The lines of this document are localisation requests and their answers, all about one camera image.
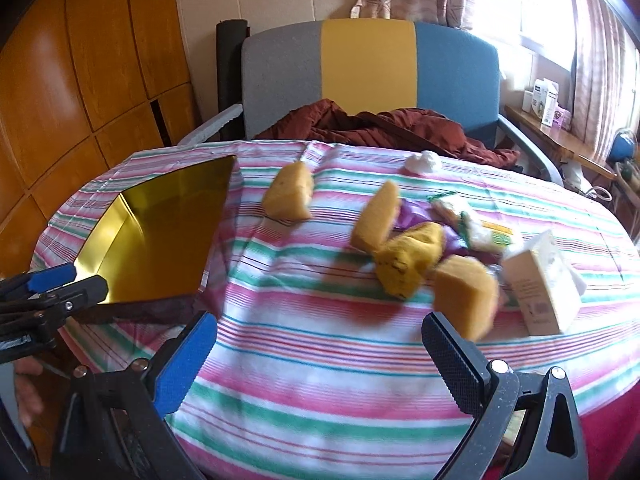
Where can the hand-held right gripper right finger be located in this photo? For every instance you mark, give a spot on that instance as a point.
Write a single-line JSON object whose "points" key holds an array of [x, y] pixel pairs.
{"points": [[452, 355]]}

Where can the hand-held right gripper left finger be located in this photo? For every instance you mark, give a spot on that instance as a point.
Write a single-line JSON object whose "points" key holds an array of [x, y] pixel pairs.
{"points": [[182, 365]]}

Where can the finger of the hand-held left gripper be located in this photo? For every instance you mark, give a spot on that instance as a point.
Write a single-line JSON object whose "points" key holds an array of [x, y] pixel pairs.
{"points": [[52, 276], [85, 292]]}

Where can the yellow sponge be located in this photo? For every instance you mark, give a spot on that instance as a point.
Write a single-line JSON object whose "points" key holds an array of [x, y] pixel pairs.
{"points": [[289, 192], [375, 220], [465, 295]]}

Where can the gold tray box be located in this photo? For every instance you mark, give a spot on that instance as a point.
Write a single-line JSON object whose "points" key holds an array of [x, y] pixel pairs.
{"points": [[165, 230]]}

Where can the yellow plush toy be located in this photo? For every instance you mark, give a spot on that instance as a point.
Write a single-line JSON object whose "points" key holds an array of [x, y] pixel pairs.
{"points": [[407, 260]]}

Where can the white carton box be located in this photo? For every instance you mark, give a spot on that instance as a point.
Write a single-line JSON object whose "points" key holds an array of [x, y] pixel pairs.
{"points": [[537, 285]]}

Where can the green yellow snack packet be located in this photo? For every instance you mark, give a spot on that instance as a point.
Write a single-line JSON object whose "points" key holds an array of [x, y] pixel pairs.
{"points": [[487, 232], [450, 207]]}

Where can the purple wrapper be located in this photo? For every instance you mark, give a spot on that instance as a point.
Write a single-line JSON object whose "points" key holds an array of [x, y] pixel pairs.
{"points": [[412, 215]]}

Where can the white plastic bag ball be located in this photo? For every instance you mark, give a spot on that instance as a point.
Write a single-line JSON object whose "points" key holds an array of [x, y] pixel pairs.
{"points": [[422, 161]]}

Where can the person's left hand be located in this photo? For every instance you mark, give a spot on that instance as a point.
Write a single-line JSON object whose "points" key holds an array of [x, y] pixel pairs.
{"points": [[27, 395]]}

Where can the striped tablecloth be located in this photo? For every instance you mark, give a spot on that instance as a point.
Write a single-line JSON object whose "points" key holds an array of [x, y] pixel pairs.
{"points": [[310, 340]]}

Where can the red cloth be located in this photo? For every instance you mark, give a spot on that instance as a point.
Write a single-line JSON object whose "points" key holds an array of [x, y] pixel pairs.
{"points": [[610, 435]]}

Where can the wooden wardrobe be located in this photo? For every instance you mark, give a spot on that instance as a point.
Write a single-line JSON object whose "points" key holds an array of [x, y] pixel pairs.
{"points": [[90, 60]]}

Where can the red-brown cloth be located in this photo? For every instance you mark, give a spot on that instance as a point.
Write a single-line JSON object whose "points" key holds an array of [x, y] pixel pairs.
{"points": [[380, 132]]}

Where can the wooden side table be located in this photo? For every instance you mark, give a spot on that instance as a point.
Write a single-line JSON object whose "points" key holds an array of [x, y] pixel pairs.
{"points": [[555, 135]]}

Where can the pink small box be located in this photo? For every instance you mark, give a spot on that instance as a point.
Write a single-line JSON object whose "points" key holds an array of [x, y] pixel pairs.
{"points": [[564, 117]]}

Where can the white jar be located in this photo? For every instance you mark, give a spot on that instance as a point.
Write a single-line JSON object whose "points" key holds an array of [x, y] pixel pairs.
{"points": [[528, 100]]}

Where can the black rolled mat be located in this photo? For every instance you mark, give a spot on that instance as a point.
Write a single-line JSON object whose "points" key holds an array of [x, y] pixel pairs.
{"points": [[231, 70]]}

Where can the white medicine box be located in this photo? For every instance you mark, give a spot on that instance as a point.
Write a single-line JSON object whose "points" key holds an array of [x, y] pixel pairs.
{"points": [[547, 97]]}

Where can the grey yellow blue chair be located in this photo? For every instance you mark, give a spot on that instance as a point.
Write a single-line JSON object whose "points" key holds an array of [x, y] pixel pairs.
{"points": [[367, 65]]}

